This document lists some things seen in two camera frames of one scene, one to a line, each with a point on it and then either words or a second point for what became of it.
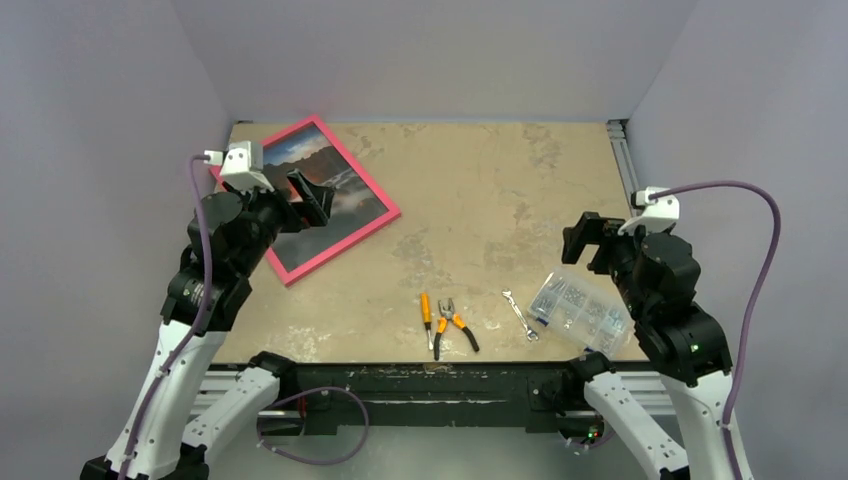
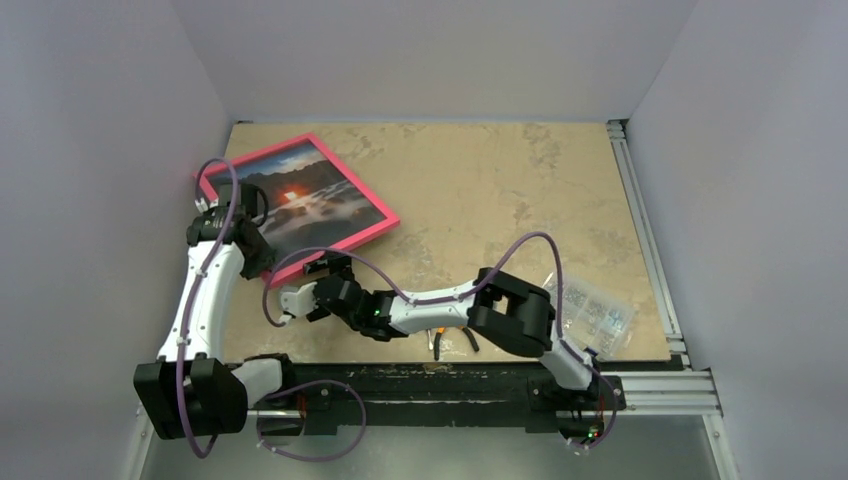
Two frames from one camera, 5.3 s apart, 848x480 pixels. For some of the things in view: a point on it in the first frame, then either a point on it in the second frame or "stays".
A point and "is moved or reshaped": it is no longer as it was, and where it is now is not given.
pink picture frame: [359, 209] is moved or reshaped
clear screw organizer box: [583, 312] stays
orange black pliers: [442, 323] stays
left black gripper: [300, 214] → [263, 261]
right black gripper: [597, 245] → [328, 270]
